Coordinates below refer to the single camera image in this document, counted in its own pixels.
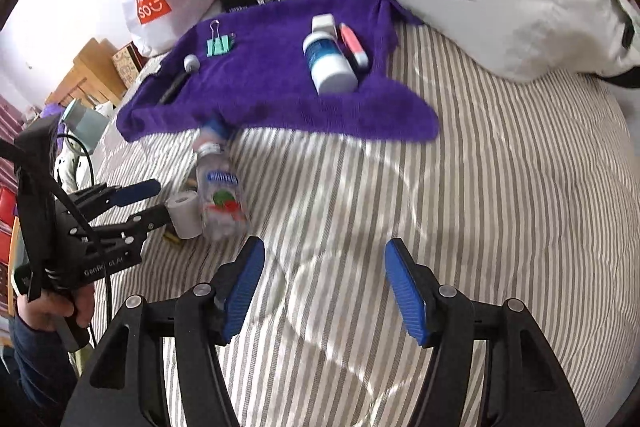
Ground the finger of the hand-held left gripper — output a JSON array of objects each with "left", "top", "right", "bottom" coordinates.
[
  {"left": 75, "top": 179, "right": 161, "bottom": 218},
  {"left": 92, "top": 204, "right": 172, "bottom": 248}
]

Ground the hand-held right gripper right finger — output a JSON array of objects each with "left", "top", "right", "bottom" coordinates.
[{"left": 384, "top": 238, "right": 586, "bottom": 427}]

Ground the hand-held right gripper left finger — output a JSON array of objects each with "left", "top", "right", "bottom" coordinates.
[{"left": 60, "top": 237, "right": 267, "bottom": 427}]

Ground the small white roll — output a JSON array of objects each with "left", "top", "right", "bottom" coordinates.
[{"left": 165, "top": 191, "right": 203, "bottom": 240}]

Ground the clear plastic bottle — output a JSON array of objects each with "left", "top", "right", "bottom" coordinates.
[{"left": 195, "top": 142, "right": 249, "bottom": 242}]

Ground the green binder clip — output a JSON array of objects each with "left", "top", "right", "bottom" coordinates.
[{"left": 206, "top": 21, "right": 237, "bottom": 58}]

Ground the white and blue bottle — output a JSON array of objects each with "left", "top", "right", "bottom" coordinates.
[{"left": 302, "top": 32, "right": 359, "bottom": 96}]

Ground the pink highlighter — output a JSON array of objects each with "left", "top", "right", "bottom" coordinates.
[{"left": 339, "top": 23, "right": 371, "bottom": 70}]

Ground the white charger plug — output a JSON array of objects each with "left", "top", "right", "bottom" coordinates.
[{"left": 311, "top": 14, "right": 338, "bottom": 38}]

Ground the person's left forearm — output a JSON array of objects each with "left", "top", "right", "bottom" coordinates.
[{"left": 7, "top": 317, "right": 81, "bottom": 427}]

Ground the person's left hand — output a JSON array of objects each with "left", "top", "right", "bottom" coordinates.
[{"left": 15, "top": 279, "right": 96, "bottom": 333}]

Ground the white dotted plush toy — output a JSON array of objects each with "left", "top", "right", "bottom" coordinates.
[{"left": 52, "top": 142, "right": 98, "bottom": 192}]

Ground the red storage box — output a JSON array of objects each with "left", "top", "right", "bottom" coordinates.
[{"left": 0, "top": 187, "right": 21, "bottom": 233}]

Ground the teal and grey container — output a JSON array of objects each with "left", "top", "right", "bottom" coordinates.
[{"left": 61, "top": 99, "right": 110, "bottom": 148}]

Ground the striped bed sheet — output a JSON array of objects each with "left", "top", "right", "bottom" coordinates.
[{"left": 75, "top": 24, "right": 631, "bottom": 427}]

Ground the purple cloth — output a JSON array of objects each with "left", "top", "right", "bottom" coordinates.
[{"left": 42, "top": 104, "right": 68, "bottom": 130}]

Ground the brown patterned box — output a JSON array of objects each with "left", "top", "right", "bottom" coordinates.
[{"left": 112, "top": 43, "right": 142, "bottom": 88}]

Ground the wooden headboard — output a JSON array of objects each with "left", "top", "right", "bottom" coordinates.
[{"left": 45, "top": 38, "right": 128, "bottom": 108}]

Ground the purple towel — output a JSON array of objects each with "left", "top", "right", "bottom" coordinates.
[{"left": 116, "top": 0, "right": 441, "bottom": 144}]

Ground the black cable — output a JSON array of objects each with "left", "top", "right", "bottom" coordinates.
[{"left": 55, "top": 134, "right": 113, "bottom": 350}]

